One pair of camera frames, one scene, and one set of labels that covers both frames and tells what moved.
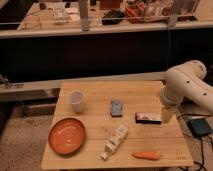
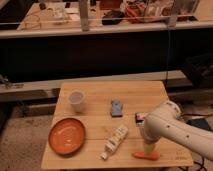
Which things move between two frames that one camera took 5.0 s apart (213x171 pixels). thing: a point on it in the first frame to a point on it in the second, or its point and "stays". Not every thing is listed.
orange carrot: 147,155 stays
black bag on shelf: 113,17 stays
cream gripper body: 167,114 to 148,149
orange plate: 66,136 stays
